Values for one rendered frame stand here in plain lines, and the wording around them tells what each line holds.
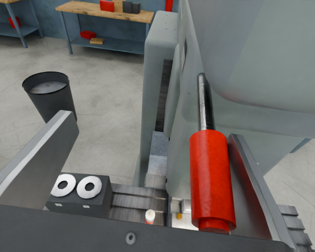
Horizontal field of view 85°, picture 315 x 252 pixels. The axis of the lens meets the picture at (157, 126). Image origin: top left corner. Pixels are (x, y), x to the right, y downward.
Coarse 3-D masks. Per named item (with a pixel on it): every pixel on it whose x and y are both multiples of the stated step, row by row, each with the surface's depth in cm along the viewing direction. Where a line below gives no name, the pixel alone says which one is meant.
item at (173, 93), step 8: (176, 48) 51; (176, 56) 47; (176, 64) 43; (176, 72) 42; (176, 80) 43; (168, 88) 60; (176, 88) 44; (168, 96) 54; (176, 96) 46; (168, 104) 50; (176, 104) 48; (168, 112) 51; (168, 120) 53; (168, 128) 55; (168, 136) 57
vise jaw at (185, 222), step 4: (172, 212) 70; (172, 216) 69; (184, 216) 70; (188, 216) 70; (172, 220) 68; (176, 220) 68; (180, 220) 69; (184, 220) 69; (188, 220) 69; (172, 224) 67; (176, 224) 67; (180, 224) 68; (184, 224) 68; (188, 224) 68; (188, 228) 67; (192, 228) 67; (196, 228) 67
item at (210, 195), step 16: (208, 96) 14; (208, 112) 12; (208, 128) 11; (192, 144) 10; (208, 144) 10; (224, 144) 10; (192, 160) 10; (208, 160) 9; (224, 160) 9; (192, 176) 9; (208, 176) 8; (224, 176) 8; (192, 192) 8; (208, 192) 8; (224, 192) 8; (192, 208) 8; (208, 208) 7; (224, 208) 7; (192, 224) 8; (208, 224) 7; (224, 224) 7
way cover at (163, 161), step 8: (152, 136) 96; (160, 136) 96; (152, 144) 97; (160, 144) 97; (152, 152) 99; (160, 152) 99; (152, 160) 99; (160, 160) 99; (152, 168) 99; (160, 168) 99; (160, 176) 99; (152, 184) 96; (160, 184) 97
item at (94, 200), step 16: (64, 176) 67; (80, 176) 69; (96, 176) 70; (64, 192) 63; (80, 192) 63; (96, 192) 64; (48, 208) 67; (64, 208) 66; (80, 208) 66; (96, 208) 65
